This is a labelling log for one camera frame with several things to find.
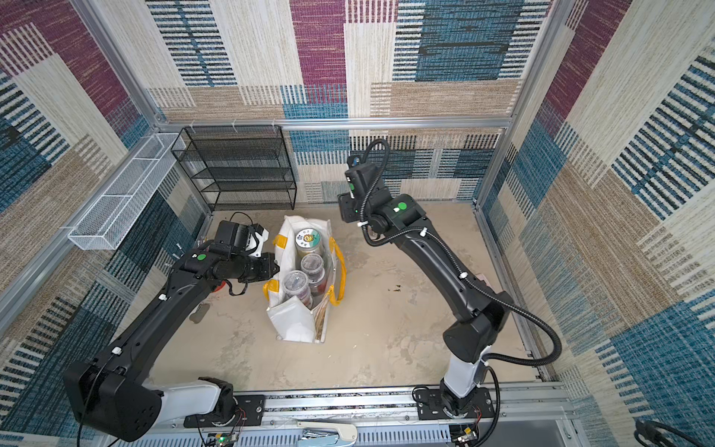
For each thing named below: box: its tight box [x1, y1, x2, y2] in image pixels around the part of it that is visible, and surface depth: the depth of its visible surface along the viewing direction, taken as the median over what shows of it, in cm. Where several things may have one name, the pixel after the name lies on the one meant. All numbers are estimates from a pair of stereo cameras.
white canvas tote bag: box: [262, 216, 348, 344], surface depth 86 cm
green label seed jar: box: [294, 227, 324, 258], surface depth 89 cm
